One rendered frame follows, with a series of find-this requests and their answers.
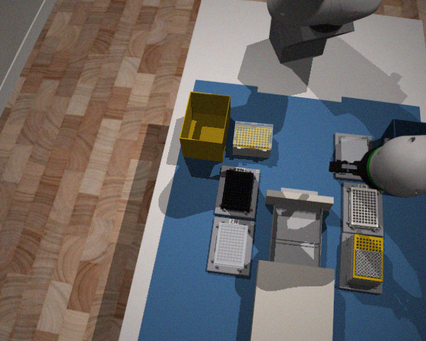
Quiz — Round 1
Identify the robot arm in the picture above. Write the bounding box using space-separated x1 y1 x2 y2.
267 0 426 197

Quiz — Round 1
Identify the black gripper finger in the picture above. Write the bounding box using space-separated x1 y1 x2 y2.
329 160 360 176

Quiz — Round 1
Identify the blue bench mat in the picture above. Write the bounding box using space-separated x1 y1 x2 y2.
138 80 426 341

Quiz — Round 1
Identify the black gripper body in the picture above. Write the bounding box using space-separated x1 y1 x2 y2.
353 161 361 176

